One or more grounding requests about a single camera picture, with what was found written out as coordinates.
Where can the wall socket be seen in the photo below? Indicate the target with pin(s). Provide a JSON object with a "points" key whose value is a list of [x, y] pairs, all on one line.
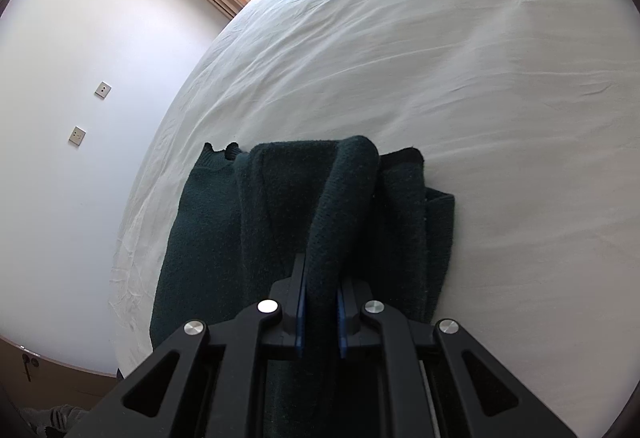
{"points": [[103, 90], [77, 136]]}

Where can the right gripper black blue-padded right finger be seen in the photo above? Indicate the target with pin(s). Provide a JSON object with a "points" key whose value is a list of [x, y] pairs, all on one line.
{"points": [[437, 380]]}

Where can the wooden door with handle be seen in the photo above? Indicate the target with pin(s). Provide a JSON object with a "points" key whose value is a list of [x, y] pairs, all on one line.
{"points": [[35, 381]]}

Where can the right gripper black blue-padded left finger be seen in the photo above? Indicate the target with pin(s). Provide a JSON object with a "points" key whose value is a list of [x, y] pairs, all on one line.
{"points": [[204, 380]]}

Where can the white bed sheet mattress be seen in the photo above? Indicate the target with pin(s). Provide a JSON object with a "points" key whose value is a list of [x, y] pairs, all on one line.
{"points": [[527, 111]]}

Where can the upper wall socket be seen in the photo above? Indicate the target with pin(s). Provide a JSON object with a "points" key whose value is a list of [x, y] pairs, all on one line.
{"points": [[103, 90]]}

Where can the lower wall socket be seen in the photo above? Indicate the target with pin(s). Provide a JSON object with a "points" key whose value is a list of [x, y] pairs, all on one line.
{"points": [[77, 136]]}

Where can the dark green knit sweater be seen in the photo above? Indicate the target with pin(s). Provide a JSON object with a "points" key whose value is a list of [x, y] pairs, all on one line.
{"points": [[356, 215]]}

